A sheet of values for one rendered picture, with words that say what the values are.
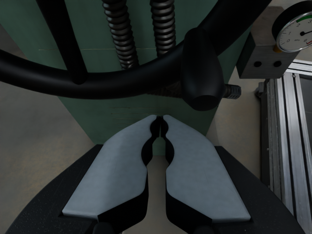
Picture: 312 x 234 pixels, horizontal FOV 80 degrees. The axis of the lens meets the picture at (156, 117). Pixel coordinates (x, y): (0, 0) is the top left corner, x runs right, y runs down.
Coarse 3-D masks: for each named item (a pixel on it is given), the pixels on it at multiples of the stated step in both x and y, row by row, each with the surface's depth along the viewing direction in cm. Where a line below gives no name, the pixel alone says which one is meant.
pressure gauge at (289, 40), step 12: (288, 12) 25; (300, 12) 24; (276, 24) 27; (288, 24) 25; (300, 24) 25; (276, 36) 27; (288, 36) 26; (300, 36) 26; (276, 48) 31; (288, 48) 28; (300, 48) 28
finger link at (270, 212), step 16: (224, 160) 8; (240, 176) 8; (240, 192) 7; (256, 192) 7; (272, 192) 7; (256, 208) 6; (272, 208) 6; (224, 224) 6; (240, 224) 6; (256, 224) 6; (272, 224) 6; (288, 224) 6
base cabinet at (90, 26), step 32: (0, 0) 30; (32, 0) 29; (96, 0) 29; (128, 0) 29; (192, 0) 29; (32, 32) 34; (96, 32) 34; (64, 64) 40; (96, 64) 40; (224, 64) 39; (160, 96) 48; (96, 128) 65; (160, 128) 63
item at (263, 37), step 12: (264, 12) 36; (276, 12) 36; (264, 24) 34; (252, 36) 32; (264, 36) 32; (252, 48) 32; (264, 48) 31; (240, 60) 37; (252, 60) 34; (264, 60) 34; (276, 60) 34; (288, 60) 33; (240, 72) 37; (252, 72) 36; (264, 72) 36; (276, 72) 36
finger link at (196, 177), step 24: (168, 120) 12; (168, 144) 10; (192, 144) 10; (168, 168) 8; (192, 168) 8; (216, 168) 8; (168, 192) 7; (192, 192) 7; (216, 192) 7; (168, 216) 8; (192, 216) 7; (216, 216) 6; (240, 216) 6
